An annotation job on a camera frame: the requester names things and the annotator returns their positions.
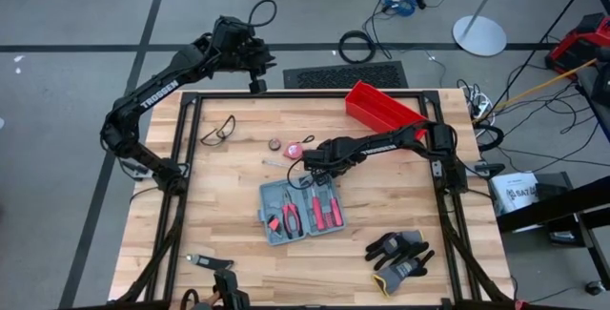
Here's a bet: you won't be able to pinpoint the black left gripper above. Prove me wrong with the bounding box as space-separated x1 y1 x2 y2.
212 14 276 95

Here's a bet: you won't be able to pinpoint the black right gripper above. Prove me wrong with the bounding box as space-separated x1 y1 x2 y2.
303 137 368 188

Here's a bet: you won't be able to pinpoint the pink-handled screwdriver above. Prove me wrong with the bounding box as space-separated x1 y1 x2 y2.
328 189 345 228

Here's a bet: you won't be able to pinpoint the pink tape measure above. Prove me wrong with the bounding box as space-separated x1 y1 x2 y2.
283 134 317 161

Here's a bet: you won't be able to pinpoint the pink-handled pliers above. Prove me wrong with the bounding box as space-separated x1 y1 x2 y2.
280 190 304 240

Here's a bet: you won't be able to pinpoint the grey plastic tool case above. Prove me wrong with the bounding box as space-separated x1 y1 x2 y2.
258 176 348 247

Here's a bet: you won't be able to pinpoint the clear safety glasses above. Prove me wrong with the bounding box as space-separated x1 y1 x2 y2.
199 114 238 148

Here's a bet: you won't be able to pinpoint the red plastic bin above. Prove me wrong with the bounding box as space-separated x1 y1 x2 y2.
345 79 430 142

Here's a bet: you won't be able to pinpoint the black work glove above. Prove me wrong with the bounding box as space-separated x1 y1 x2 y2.
364 230 431 272

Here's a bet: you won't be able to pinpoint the grey yellow-cuffed work glove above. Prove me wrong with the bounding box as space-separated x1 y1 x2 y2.
372 249 437 299

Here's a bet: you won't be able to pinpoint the black utility knife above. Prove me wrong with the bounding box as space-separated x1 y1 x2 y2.
185 252 236 274

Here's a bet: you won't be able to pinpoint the black handheld device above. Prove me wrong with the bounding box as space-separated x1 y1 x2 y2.
213 268 252 310

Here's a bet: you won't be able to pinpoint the person's hand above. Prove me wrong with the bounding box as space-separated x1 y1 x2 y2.
195 292 223 310

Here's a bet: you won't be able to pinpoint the white power strip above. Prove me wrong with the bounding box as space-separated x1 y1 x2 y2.
469 91 497 120

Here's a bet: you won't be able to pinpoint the white printed box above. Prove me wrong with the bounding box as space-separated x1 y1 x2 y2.
489 172 542 217

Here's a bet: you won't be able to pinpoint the black side shelf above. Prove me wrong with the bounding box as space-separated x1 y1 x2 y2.
495 171 610 292

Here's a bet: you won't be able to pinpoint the yellow pole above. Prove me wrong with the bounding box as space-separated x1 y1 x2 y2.
473 58 600 124

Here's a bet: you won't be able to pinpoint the thin black diagonal pole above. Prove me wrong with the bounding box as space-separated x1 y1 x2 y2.
489 0 605 114

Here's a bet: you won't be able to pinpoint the red and black machine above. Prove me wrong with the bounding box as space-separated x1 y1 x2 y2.
545 12 610 81

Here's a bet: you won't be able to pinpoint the black caster wheel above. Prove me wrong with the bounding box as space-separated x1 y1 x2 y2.
584 280 608 298

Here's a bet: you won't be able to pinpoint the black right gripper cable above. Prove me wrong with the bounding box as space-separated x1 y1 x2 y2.
286 156 316 192

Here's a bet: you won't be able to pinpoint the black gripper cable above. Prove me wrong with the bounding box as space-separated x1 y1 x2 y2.
247 0 278 29
286 156 316 192

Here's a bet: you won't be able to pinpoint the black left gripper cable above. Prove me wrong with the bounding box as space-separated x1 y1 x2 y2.
247 0 278 29

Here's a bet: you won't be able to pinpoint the coiled black floor cable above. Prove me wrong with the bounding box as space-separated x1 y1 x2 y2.
338 30 378 65

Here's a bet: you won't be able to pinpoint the coiled blue cable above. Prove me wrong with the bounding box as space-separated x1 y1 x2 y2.
380 0 419 18

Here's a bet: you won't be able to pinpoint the black cable loop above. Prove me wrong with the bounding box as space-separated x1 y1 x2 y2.
476 123 506 153

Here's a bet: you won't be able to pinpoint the white round pedestal table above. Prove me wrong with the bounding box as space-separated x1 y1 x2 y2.
452 0 573 58

